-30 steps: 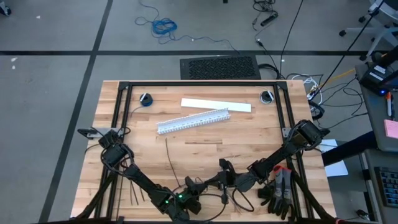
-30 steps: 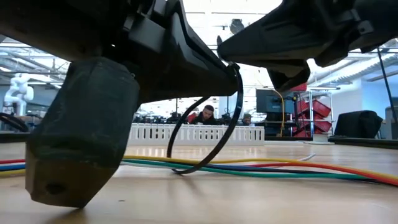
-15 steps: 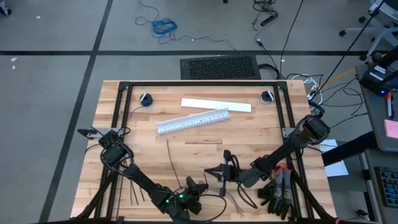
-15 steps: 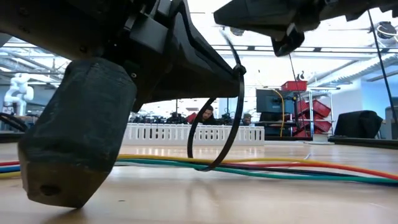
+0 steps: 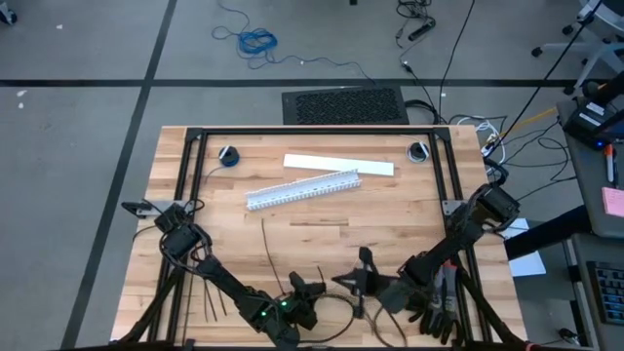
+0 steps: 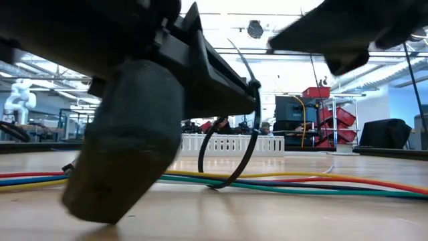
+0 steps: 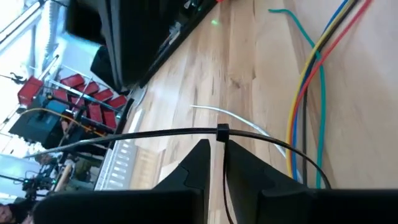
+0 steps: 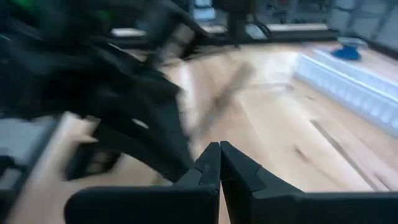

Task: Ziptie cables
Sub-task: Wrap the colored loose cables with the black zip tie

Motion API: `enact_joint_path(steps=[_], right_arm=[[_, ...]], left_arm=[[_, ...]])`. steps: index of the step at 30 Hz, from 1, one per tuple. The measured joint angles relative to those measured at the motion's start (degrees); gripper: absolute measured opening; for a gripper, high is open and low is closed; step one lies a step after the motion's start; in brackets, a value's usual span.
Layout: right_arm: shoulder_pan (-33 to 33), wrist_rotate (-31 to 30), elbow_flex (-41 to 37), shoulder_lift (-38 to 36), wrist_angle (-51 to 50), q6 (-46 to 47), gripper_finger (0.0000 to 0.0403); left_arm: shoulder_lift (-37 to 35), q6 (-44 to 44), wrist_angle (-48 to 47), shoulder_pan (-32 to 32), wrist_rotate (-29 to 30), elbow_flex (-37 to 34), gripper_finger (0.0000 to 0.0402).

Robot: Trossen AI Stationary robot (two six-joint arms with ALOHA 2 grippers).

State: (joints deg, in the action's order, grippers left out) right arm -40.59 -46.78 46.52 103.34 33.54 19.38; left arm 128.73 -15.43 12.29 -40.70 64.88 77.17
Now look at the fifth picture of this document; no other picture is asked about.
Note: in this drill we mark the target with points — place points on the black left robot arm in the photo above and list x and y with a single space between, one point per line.
224 285

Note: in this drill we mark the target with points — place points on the black aluminium table frame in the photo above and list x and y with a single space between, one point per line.
317 130

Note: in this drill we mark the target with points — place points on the grey office chair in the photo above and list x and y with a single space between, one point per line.
604 49

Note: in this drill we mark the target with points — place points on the marker pen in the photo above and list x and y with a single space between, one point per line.
610 166

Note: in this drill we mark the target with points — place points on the white flat duct cover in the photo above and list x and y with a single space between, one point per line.
341 165

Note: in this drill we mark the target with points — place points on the white paper sheet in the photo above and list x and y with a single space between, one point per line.
529 265

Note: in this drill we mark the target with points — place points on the black plug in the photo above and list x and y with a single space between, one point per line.
568 335

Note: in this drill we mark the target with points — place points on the grey desk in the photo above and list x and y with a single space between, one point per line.
585 195
580 292

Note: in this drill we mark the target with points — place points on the pink sticky notes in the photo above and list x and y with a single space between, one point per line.
613 202

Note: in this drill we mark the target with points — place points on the black power strip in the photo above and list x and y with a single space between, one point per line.
421 30

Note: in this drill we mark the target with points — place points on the black floor mat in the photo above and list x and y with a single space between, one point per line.
346 105

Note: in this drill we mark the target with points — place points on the black keyboard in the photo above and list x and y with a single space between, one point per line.
609 292

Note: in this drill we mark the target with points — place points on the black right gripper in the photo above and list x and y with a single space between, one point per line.
373 284

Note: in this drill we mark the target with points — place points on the black chair caster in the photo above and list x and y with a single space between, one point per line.
7 17

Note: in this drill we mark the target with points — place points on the dark blue bar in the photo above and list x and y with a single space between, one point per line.
546 234

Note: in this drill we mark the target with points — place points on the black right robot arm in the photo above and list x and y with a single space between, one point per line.
448 246

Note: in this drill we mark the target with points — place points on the black label printer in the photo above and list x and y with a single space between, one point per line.
585 122

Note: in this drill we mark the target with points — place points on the grey work glove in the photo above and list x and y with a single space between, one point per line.
448 302
424 319

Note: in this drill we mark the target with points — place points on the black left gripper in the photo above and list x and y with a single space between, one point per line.
292 312

